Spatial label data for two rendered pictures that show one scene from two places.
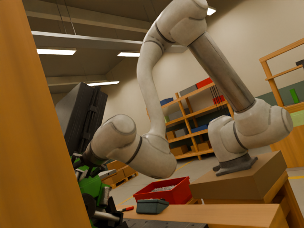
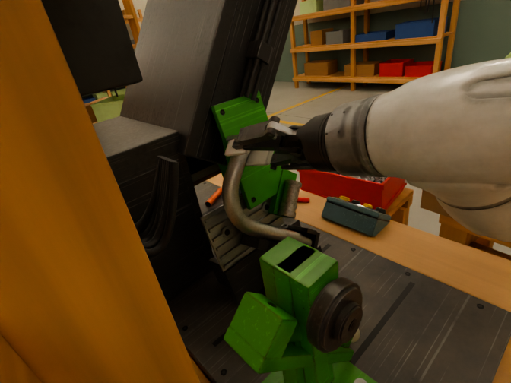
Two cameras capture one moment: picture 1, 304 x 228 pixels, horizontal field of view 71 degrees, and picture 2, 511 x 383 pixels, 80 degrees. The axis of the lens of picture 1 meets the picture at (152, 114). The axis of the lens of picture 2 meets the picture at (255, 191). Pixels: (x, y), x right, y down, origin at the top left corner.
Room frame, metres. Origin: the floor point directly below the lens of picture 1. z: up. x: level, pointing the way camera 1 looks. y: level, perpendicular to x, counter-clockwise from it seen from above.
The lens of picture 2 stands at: (0.38, 0.29, 1.39)
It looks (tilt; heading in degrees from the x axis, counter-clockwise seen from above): 28 degrees down; 9
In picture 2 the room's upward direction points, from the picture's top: 10 degrees counter-clockwise
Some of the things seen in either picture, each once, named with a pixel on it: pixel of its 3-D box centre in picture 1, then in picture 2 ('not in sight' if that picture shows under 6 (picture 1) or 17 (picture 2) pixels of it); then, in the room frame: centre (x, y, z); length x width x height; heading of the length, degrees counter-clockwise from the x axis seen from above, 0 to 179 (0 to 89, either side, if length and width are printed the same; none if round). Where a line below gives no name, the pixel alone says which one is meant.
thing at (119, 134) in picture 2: not in sight; (134, 205); (0.95, 0.66, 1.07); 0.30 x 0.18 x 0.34; 47
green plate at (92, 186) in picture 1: (81, 176); (243, 147); (0.97, 0.39, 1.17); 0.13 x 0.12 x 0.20; 47
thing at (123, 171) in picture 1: (116, 172); not in sight; (7.48, 1.85, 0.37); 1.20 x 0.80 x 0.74; 143
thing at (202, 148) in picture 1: (191, 124); (359, 25); (6.75, -1.08, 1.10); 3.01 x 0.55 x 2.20; 45
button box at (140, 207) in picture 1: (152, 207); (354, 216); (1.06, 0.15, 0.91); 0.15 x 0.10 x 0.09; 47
